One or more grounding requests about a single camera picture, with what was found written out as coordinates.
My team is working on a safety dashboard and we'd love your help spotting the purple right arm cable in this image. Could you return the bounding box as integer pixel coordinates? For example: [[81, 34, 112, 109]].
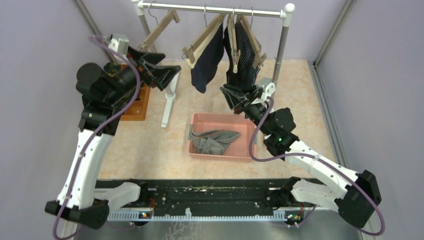
[[248, 96, 386, 237]]

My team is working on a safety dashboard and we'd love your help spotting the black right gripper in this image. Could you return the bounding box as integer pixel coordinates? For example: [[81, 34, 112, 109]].
[[220, 83, 273, 136]]

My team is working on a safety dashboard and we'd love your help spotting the navy blue underwear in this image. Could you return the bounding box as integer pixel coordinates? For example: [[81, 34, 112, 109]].
[[190, 24, 225, 94]]

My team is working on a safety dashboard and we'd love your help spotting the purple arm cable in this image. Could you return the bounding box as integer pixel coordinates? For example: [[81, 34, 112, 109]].
[[52, 35, 143, 240], [248, 96, 386, 237]]

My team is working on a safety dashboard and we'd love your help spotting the pink plastic basket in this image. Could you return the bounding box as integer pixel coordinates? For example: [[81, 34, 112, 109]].
[[187, 113, 257, 162]]

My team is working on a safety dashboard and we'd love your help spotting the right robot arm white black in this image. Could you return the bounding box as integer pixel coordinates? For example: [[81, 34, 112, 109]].
[[220, 84, 385, 229]]

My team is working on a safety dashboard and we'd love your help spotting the orange wooden divider tray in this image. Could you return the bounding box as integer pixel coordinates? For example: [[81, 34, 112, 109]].
[[120, 83, 151, 121]]

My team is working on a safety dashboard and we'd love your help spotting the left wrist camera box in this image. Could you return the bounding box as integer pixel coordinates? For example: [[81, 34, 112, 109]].
[[108, 33, 130, 56]]

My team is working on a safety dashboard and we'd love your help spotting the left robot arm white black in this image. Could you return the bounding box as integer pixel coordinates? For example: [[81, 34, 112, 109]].
[[44, 48, 182, 230]]

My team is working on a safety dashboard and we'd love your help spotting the white metal clothes rack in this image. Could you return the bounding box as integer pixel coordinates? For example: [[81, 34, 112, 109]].
[[130, 0, 296, 129]]

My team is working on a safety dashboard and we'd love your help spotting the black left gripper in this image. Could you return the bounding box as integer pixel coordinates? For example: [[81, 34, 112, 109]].
[[105, 45, 181, 105]]

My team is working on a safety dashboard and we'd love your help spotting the beige clip hanger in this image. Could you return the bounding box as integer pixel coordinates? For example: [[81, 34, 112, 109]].
[[134, 0, 180, 52], [181, 13, 226, 69], [236, 14, 267, 68], [227, 9, 241, 74]]

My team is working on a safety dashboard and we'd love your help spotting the dark striped underwear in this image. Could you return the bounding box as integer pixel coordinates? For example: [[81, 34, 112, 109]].
[[235, 22, 260, 88]]

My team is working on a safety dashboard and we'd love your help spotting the green patterned rolled cloth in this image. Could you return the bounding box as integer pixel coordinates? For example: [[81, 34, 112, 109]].
[[103, 62, 122, 76]]

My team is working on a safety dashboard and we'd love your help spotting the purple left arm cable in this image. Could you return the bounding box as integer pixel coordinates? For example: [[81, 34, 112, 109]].
[[52, 35, 143, 240]]

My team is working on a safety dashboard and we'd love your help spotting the black underwear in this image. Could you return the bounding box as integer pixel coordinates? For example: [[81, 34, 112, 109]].
[[223, 27, 243, 88]]

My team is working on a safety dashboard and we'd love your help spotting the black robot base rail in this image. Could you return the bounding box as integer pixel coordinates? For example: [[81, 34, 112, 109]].
[[108, 178, 313, 224]]

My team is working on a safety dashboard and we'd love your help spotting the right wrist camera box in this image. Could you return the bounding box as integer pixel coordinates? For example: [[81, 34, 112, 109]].
[[255, 77, 276, 101]]

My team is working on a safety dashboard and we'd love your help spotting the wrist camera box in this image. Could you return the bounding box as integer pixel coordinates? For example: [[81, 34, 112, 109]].
[[255, 77, 276, 101], [108, 33, 130, 56]]

